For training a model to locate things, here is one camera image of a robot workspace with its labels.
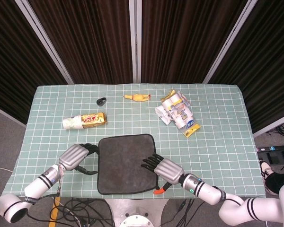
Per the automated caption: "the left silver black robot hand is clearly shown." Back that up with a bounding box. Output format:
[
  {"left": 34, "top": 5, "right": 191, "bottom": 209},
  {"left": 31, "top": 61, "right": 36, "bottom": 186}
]
[{"left": 58, "top": 142, "right": 100, "bottom": 176}]

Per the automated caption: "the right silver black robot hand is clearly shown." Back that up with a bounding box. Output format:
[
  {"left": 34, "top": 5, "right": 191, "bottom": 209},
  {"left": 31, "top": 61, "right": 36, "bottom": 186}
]
[{"left": 141, "top": 153, "right": 185, "bottom": 195}]

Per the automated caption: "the white paper cup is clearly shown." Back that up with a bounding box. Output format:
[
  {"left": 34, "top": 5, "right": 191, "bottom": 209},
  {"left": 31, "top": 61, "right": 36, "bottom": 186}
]
[{"left": 62, "top": 115, "right": 84, "bottom": 131}]

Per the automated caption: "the black power strip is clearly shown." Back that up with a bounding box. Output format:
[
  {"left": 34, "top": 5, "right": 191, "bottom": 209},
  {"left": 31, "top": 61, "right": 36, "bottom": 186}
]
[{"left": 256, "top": 144, "right": 284, "bottom": 152}]

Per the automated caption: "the crumpled silver packet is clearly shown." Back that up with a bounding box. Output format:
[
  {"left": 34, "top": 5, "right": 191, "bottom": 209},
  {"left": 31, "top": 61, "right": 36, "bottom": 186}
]
[{"left": 155, "top": 105, "right": 173, "bottom": 125}]

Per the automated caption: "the dark green-lined cloth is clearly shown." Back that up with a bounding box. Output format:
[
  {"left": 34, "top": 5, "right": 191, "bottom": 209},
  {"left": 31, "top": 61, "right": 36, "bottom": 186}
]
[{"left": 97, "top": 133, "right": 160, "bottom": 195}]

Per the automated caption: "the clear pack of white rolls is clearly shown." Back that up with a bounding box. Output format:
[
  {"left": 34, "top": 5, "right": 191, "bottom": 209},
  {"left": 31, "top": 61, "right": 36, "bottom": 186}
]
[{"left": 160, "top": 89, "right": 201, "bottom": 139}]

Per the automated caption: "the yellow floor tape strip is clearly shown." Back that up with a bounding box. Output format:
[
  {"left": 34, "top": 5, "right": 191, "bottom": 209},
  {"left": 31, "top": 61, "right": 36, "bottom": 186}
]
[{"left": 48, "top": 197, "right": 62, "bottom": 227}]

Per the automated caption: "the gold snack pack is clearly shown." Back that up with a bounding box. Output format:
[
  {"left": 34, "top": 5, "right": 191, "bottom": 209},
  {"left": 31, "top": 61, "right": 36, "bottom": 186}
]
[{"left": 81, "top": 112, "right": 108, "bottom": 129}]

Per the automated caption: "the white black sneaker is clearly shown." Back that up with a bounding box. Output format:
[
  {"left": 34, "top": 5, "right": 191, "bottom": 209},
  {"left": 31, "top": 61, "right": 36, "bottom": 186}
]
[{"left": 259, "top": 160, "right": 276, "bottom": 187}]

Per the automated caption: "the yellow rubber chicken toy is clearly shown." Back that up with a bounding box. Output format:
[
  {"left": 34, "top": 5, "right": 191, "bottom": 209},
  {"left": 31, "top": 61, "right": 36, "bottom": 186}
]
[{"left": 123, "top": 93, "right": 152, "bottom": 103}]

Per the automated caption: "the black trouser leg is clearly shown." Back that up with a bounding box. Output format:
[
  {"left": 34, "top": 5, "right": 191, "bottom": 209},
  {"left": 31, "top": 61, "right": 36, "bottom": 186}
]
[{"left": 266, "top": 172, "right": 284, "bottom": 195}]

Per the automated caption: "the green checkered tablecloth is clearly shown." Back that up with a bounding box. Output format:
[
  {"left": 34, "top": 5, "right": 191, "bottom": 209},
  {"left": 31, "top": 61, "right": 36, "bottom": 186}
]
[{"left": 5, "top": 84, "right": 266, "bottom": 199}]

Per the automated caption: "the dark ribbed partition panel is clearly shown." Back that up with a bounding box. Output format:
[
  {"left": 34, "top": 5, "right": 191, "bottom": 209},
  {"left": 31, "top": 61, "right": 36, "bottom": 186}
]
[
  {"left": 21, "top": 0, "right": 142, "bottom": 85},
  {"left": 129, "top": 0, "right": 249, "bottom": 84},
  {"left": 0, "top": 0, "right": 74, "bottom": 126},
  {"left": 203, "top": 0, "right": 284, "bottom": 138}
]

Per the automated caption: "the black floor cable tangle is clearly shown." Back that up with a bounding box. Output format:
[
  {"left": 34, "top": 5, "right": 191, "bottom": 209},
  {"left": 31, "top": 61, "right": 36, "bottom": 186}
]
[
  {"left": 267, "top": 122, "right": 284, "bottom": 137},
  {"left": 165, "top": 198, "right": 197, "bottom": 227},
  {"left": 26, "top": 192, "right": 114, "bottom": 227}
]

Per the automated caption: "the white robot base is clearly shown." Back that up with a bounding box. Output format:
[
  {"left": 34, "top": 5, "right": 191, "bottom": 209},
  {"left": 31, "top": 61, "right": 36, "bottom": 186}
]
[{"left": 104, "top": 198, "right": 171, "bottom": 227}]

